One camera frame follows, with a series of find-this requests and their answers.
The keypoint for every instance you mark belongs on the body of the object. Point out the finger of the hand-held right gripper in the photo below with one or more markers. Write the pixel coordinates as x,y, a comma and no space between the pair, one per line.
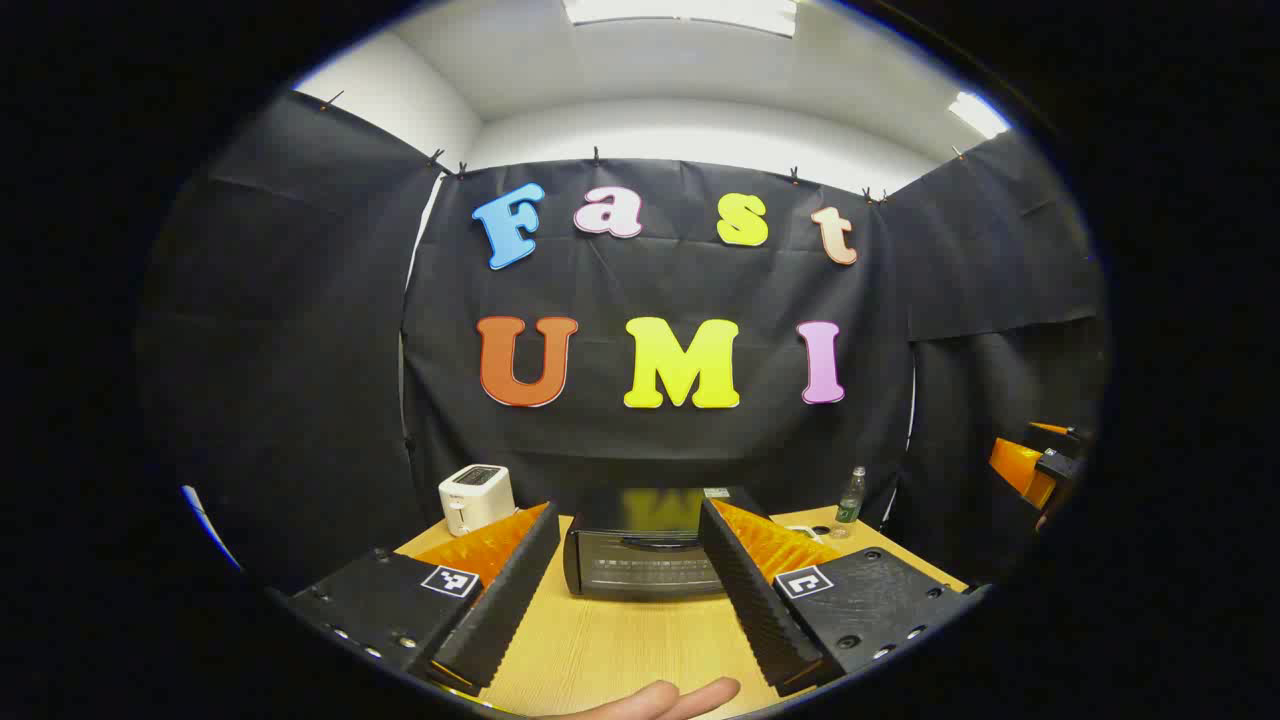
1020,470

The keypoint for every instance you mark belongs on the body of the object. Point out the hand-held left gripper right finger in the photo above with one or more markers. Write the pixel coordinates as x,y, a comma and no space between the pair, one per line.
755,600

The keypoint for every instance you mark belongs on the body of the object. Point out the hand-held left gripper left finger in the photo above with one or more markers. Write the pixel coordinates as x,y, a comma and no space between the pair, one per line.
510,600

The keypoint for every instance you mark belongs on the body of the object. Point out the black electric oven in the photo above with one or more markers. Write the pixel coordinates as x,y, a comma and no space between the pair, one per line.
640,560

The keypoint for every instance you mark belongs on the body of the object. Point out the white divided snack tray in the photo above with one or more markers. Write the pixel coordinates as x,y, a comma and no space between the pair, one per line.
803,531

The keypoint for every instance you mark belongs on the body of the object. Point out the white toaster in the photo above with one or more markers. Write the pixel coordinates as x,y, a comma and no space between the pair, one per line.
475,495

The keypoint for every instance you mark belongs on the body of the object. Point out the clear plastic water bottle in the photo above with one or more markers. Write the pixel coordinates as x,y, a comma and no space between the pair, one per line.
850,505

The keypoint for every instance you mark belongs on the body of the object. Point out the black backdrop cloth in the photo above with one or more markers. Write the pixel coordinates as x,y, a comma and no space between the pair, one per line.
650,450

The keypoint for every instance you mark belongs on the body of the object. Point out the ceiling light panel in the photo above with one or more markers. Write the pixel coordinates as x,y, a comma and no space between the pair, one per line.
978,114

